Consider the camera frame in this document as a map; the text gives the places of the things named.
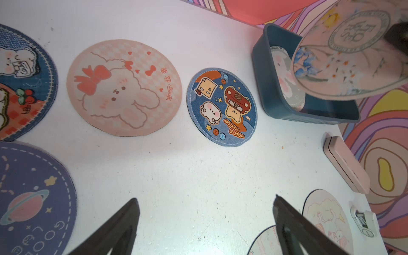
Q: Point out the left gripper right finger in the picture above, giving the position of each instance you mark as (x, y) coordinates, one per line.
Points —
(298, 236)

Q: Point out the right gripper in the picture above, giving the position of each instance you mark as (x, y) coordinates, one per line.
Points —
(397, 36)

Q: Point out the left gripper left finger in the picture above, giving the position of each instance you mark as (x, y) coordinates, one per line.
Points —
(116, 236)

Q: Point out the white butterfly doodle coaster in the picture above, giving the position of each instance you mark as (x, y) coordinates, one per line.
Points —
(266, 243)

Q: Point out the peach floral wreath coaster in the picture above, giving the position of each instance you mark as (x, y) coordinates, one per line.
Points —
(345, 56)

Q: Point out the purple good luck bunny coaster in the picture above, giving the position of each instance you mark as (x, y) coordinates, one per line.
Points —
(38, 202)

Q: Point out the blue denim bear coaster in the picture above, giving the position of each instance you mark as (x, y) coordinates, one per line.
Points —
(222, 107)

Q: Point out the pink checkered bunny coaster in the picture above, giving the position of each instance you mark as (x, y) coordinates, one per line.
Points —
(124, 88)

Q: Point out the teal plastic storage box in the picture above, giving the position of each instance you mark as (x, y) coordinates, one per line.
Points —
(317, 111)

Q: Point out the pink cartoon girl coaster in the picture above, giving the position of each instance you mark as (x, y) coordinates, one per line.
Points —
(326, 214)

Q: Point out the small white clip device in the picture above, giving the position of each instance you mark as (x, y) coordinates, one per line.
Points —
(366, 222)

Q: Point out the pink rectangular pad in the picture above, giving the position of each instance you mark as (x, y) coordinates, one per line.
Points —
(347, 165)

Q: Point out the dark blue cartoon animals coaster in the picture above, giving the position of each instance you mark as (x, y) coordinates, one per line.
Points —
(29, 83)

